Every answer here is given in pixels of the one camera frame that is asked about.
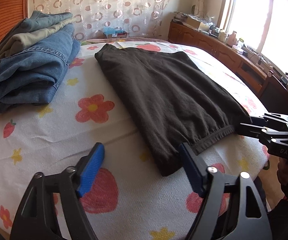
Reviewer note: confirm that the black chair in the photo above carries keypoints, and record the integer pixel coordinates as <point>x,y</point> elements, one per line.
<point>277,85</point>

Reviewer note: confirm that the blue folded jeans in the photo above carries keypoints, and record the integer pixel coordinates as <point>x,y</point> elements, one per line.
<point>26,80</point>

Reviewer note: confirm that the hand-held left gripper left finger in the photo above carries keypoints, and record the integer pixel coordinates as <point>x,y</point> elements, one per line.
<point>91,167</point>

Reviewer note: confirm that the cardboard box with blue cloth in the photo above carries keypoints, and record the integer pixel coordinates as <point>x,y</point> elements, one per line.
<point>115,33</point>

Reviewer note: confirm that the small round mirror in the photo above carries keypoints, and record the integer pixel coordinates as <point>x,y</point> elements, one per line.
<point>193,10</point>

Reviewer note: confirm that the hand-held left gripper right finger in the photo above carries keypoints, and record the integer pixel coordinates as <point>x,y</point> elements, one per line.
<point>192,167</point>

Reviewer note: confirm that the grey-blue folded jeans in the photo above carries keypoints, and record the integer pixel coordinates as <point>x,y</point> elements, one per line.
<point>34,22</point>

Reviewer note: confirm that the person's right hand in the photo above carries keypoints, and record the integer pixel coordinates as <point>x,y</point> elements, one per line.
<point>284,170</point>

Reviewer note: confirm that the open cardboard box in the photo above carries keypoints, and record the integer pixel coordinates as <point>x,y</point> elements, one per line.
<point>196,24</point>

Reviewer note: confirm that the long wooden cabinet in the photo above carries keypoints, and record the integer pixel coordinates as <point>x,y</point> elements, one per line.
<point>208,45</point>

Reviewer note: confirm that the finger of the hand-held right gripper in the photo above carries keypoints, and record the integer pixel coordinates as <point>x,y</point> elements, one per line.
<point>263,132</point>
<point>276,120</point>

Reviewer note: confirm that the olive folded pants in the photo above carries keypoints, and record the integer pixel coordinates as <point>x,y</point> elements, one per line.
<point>34,36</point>

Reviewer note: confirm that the pink bottle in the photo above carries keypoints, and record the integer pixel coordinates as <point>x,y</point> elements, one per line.
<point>232,38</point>

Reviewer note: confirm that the sheer circle-patterned curtain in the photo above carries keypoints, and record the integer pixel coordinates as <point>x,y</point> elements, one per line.
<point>109,5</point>

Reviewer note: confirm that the black pants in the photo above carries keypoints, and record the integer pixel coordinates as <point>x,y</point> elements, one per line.
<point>163,92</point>

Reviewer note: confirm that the floral bedsheet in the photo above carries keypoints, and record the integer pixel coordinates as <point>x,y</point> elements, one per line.
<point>134,39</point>

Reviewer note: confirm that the white tissue box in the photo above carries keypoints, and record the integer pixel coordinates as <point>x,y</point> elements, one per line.
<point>238,48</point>

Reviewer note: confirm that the wooden framed window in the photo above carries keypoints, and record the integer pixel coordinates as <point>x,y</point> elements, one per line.
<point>258,17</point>

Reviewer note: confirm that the strawberry flower blanket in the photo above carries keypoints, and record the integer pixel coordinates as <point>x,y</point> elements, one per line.
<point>84,135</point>

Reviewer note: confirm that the white jar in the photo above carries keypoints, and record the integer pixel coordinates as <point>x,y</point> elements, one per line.
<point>223,37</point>

